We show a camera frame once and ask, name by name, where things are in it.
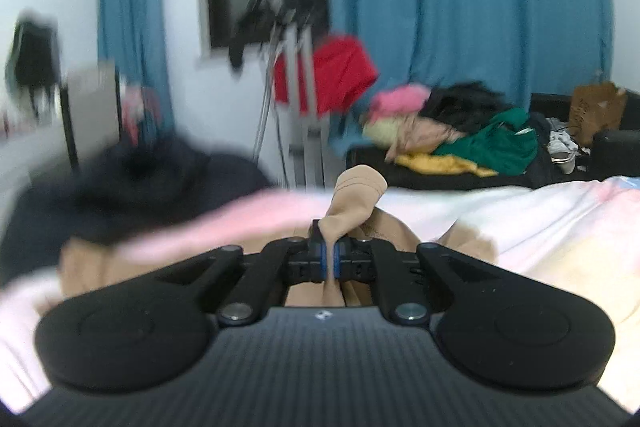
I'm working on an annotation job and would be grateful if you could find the black sofa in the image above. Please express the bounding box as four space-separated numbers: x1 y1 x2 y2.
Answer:
345 92 640 190

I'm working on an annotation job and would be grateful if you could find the wavy vanity mirror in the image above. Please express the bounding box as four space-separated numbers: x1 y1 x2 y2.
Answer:
5 9 63 118

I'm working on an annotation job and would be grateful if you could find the black garment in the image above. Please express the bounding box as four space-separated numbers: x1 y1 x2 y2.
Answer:
425 81 508 132

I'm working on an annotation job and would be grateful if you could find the white patterned garment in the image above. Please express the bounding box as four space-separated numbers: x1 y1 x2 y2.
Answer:
545 117 581 175

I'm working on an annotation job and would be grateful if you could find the white dressing table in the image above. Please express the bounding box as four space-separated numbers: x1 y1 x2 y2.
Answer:
0 122 76 208

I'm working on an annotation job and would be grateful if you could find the red garment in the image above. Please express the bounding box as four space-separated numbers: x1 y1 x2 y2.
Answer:
274 34 378 115

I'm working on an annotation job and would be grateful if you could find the tan printed t-shirt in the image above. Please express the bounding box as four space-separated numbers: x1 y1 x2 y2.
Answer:
57 164 501 308

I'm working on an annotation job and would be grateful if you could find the grey metal clothes rack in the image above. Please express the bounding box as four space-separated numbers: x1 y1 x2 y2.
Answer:
235 0 331 188

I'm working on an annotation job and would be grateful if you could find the pink garment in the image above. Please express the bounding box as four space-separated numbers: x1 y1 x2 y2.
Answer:
370 84 432 122

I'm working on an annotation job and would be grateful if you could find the pale yellow garment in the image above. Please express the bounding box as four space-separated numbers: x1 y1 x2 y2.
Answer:
362 117 416 145

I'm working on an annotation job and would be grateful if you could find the brown paper bag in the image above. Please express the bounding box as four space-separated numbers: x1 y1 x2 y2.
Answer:
569 82 628 148

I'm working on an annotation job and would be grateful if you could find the mustard yellow garment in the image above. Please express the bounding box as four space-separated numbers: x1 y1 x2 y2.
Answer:
397 152 501 178

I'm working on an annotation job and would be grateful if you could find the beige garment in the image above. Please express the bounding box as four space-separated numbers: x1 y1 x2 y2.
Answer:
385 114 466 160

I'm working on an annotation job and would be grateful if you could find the narrow blue curtain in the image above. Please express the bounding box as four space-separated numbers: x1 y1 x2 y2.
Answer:
97 0 173 138

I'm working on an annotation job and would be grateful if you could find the green garment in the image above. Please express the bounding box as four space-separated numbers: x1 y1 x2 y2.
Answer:
435 107 538 175

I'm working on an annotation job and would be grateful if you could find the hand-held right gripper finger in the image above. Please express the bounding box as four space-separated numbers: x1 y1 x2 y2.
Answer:
147 219 329 327
333 236 501 325

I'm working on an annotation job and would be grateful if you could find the dark navy blanket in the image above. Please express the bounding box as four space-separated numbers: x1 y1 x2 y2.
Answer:
0 129 276 283

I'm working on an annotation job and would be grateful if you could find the black and beige chair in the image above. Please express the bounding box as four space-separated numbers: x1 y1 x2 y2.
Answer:
57 62 123 168

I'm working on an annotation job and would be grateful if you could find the pastel tie-dye bed sheet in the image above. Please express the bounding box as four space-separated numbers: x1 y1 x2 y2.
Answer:
0 177 640 413

